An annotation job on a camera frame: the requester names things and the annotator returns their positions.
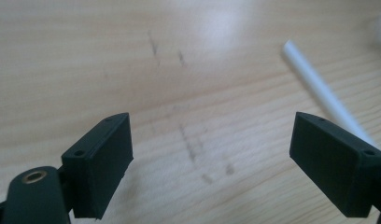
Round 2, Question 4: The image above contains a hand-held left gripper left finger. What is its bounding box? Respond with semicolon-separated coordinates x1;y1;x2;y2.
61;112;134;220

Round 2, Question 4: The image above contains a white plastic tube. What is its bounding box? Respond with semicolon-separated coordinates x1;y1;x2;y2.
282;39;381;172

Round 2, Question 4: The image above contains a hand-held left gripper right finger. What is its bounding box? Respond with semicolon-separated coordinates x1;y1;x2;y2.
289;111;381;218

